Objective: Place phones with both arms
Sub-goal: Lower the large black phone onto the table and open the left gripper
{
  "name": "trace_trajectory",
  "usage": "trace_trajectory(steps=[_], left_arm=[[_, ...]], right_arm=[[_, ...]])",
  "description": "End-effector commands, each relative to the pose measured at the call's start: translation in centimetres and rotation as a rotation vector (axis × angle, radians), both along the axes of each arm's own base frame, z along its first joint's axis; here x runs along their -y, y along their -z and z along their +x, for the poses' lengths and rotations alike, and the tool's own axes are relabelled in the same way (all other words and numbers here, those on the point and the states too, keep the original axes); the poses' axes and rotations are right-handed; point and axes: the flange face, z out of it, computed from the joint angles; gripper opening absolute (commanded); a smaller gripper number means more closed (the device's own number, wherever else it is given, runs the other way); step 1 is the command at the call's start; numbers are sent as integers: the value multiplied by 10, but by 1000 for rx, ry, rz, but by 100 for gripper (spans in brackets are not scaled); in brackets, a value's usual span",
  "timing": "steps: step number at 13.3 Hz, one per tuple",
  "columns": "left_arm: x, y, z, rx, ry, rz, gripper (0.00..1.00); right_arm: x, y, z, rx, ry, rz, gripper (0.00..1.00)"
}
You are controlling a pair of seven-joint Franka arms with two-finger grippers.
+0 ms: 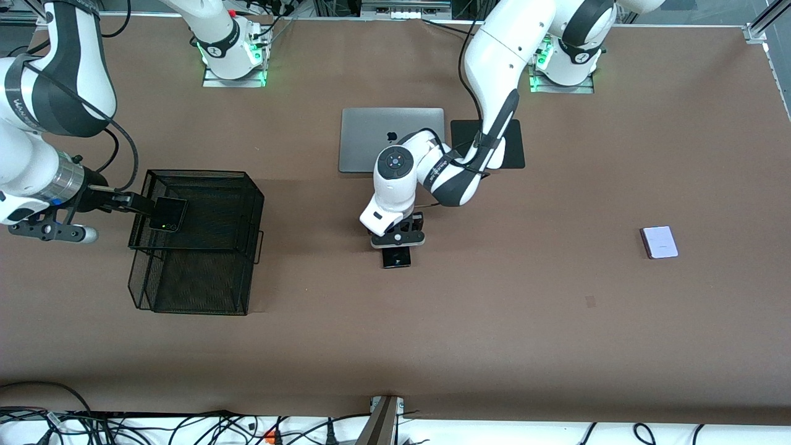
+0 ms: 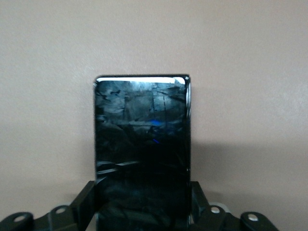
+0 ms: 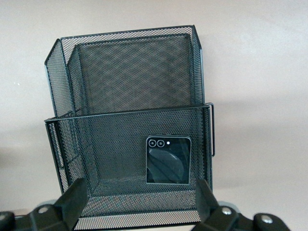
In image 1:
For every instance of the long black smartphone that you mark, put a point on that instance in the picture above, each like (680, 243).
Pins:
(397, 258)

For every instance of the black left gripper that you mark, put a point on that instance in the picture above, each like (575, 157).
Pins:
(416, 220)

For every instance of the aluminium corner profile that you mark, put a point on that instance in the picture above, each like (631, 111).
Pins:
(755, 32)

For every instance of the aluminium frame post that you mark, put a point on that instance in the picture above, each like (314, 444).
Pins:
(380, 426)

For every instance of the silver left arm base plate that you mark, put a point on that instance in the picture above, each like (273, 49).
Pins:
(562, 89)

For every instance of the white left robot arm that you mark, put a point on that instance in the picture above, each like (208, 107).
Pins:
(513, 49)

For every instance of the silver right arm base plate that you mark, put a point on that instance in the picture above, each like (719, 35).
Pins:
(235, 83)

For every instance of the black right camera mount bracket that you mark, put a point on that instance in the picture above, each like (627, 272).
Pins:
(37, 230)

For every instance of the black mouse pad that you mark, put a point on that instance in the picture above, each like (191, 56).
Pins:
(460, 131)

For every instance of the grey white power strip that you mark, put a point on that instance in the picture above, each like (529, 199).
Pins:
(405, 13)

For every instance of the lilac white phone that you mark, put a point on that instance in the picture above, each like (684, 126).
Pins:
(660, 242)

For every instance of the grey closed laptop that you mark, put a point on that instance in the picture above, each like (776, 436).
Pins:
(358, 136)

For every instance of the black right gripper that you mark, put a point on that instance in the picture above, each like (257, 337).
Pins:
(97, 196)

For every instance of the small black flip phone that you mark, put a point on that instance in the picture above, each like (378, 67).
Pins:
(170, 213)

